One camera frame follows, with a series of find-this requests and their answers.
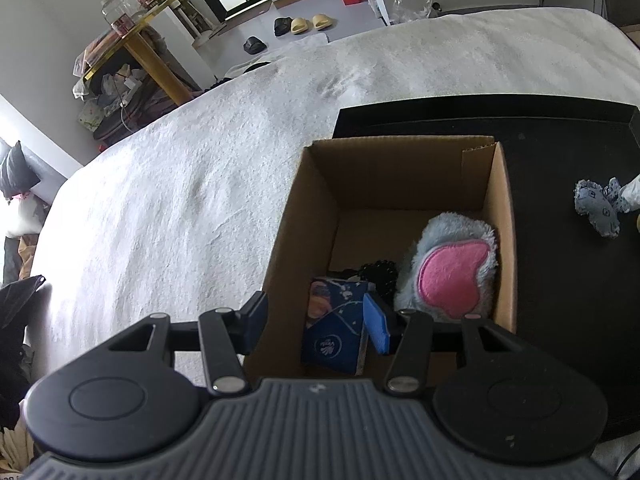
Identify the clear plastic bag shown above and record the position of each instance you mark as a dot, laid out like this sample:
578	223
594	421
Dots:
412	7

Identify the blue tissue pack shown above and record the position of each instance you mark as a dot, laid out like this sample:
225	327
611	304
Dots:
335	330

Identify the small grey fabric toy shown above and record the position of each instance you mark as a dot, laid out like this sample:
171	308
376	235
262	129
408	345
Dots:
597	205

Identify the black pillow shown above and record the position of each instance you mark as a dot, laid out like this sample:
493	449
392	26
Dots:
17	170

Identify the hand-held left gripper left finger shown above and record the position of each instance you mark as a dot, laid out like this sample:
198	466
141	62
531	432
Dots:
255	322

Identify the white floor towel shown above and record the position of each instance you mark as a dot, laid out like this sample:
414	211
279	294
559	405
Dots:
300	42

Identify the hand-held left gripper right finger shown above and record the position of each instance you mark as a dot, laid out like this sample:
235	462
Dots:
377	325

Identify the white plastic bag piece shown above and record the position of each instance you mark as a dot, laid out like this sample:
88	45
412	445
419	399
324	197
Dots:
632	192

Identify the blue-grey plush toy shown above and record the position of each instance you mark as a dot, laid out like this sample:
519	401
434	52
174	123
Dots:
450	270

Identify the brown cardboard box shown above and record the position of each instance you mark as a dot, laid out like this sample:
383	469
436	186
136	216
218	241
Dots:
390	175

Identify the pile of clutter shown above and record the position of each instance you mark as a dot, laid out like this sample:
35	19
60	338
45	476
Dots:
115	100

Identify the clear glass jar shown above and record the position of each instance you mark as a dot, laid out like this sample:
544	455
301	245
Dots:
116	9

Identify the yellow round table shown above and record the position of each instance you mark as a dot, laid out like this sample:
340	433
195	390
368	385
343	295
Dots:
150	55

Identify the black shallow tray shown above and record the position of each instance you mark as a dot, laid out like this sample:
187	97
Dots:
560	280

